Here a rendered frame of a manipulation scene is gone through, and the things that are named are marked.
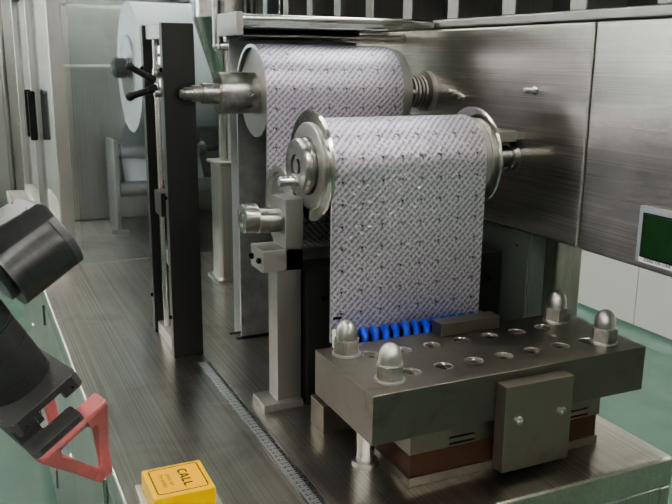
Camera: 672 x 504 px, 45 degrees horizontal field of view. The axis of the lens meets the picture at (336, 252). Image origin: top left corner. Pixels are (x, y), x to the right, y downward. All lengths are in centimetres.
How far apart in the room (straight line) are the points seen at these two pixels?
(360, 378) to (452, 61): 63
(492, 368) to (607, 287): 359
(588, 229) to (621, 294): 337
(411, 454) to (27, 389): 46
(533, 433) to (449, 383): 13
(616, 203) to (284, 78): 52
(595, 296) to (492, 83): 342
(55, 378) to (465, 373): 48
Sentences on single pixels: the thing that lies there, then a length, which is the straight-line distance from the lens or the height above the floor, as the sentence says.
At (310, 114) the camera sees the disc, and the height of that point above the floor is 132.
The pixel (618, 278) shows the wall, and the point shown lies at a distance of 449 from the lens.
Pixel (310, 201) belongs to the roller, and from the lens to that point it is 107.
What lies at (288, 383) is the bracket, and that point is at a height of 94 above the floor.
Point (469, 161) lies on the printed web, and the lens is 112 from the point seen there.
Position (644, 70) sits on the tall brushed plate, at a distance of 105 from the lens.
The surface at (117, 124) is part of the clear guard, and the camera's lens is 199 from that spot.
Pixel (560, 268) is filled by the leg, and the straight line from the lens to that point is 144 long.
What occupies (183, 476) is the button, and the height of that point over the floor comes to 92.
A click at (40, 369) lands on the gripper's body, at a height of 114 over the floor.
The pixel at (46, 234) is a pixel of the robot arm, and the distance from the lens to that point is 68.
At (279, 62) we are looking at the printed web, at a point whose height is 138.
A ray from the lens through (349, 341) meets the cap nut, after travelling 99.
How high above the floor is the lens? 139
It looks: 14 degrees down
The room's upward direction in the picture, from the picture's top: 1 degrees clockwise
